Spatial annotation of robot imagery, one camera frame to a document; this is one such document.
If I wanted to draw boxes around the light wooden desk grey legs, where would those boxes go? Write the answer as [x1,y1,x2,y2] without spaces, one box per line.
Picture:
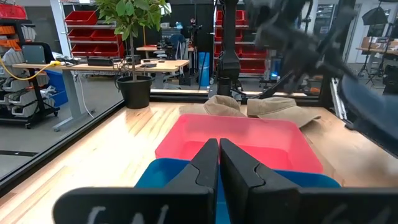
[11,58,190,132]

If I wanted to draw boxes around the grey panel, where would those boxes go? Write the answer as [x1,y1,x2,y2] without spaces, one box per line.
[21,45,47,65]

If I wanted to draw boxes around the yellow cable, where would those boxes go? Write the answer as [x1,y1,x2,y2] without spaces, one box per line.
[0,57,62,82]

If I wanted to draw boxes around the navy blue hat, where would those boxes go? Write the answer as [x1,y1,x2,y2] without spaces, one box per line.
[338,73,398,141]

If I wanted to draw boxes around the small green leafy tree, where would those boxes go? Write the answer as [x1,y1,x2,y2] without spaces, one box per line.
[95,0,172,82]

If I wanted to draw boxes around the aluminium frame rail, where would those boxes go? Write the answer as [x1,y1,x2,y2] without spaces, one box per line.
[329,77,346,121]

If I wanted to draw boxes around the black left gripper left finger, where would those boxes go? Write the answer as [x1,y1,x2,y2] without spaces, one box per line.
[52,138,220,224]

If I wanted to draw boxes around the blue office chair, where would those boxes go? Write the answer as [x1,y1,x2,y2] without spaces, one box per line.
[167,33,188,60]

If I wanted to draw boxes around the black plant pot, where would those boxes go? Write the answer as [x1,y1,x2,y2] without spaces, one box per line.
[116,75,154,110]

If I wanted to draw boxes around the flat black box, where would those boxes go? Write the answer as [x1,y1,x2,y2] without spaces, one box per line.
[87,57,114,67]

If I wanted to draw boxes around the blue plastic bin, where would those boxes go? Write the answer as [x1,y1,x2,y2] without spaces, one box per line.
[134,157,342,224]

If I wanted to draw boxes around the black studio softbox light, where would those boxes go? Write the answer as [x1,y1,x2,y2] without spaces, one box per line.
[361,6,389,26]

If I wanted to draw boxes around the black cart with parts bins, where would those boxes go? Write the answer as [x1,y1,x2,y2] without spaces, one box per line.
[0,17,62,130]

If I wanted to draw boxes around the blue cylinder barrel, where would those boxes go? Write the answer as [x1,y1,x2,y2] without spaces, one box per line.
[198,52,211,87]

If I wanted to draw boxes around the pink translucent plastic bin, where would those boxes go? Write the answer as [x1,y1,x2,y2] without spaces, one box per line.
[154,113,325,175]

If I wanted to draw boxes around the red storage bin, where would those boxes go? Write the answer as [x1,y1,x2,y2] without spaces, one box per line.
[64,11,99,26]
[239,59,267,75]
[67,29,93,42]
[93,42,125,59]
[70,44,95,57]
[241,45,268,59]
[91,29,122,43]

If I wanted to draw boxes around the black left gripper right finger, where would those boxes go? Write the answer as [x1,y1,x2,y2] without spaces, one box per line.
[219,138,398,224]

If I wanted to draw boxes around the small wooden desk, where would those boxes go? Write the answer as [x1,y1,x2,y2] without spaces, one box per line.
[136,45,195,60]

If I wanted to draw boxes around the blue plastic crate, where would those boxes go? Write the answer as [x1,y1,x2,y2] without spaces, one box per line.
[45,70,69,108]

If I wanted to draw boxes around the wooden table with cardboard boxes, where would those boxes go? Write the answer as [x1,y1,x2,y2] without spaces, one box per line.
[356,36,398,57]

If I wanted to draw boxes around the tan baseball cap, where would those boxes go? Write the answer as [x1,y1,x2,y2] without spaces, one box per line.
[246,96,322,128]
[203,95,248,118]

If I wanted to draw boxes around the metal shelf rack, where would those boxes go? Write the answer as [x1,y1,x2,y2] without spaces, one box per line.
[213,9,269,76]
[49,0,125,60]

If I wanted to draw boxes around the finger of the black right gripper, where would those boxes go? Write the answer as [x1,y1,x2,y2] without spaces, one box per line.
[317,46,358,82]

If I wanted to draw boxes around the large red bin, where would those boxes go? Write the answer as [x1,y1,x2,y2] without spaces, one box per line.
[0,2,28,20]

